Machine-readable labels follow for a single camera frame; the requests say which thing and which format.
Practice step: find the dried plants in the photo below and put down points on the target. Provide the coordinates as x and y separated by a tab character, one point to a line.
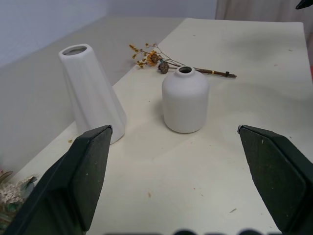
12	193

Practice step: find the dried yellow flower bundle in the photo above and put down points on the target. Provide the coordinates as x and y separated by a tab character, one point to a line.
156	60

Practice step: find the tall white ribbed vase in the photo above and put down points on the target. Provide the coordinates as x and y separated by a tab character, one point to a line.
91	90

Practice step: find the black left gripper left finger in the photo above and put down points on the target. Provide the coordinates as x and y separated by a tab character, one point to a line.
73	181

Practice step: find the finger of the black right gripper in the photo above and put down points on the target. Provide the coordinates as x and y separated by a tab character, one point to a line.
304	4

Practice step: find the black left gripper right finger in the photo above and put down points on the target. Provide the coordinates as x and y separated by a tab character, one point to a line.
276	176

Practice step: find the short round white vase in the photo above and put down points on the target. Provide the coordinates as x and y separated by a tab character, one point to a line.
185	100

